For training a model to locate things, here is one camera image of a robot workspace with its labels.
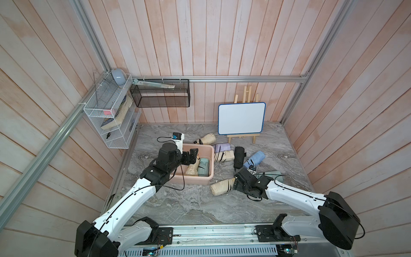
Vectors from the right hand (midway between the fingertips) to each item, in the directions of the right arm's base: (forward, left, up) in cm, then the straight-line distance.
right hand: (239, 185), depth 87 cm
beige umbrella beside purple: (+19, +5, +1) cm, 19 cm away
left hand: (+8, +26, +21) cm, 34 cm away
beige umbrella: (+31, +17, +3) cm, 35 cm away
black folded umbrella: (+20, -3, 0) cm, 20 cm away
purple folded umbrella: (+25, +8, +2) cm, 26 cm away
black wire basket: (+52, +57, +22) cm, 80 cm away
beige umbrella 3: (+7, +26, +4) cm, 27 cm away
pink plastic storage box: (+18, +19, +8) cm, 27 cm away
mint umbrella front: (+10, +20, +2) cm, 22 cm away
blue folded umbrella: (+16, -12, 0) cm, 20 cm away
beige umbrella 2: (-2, +10, +1) cm, 10 cm away
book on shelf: (+20, +68, +29) cm, 76 cm away
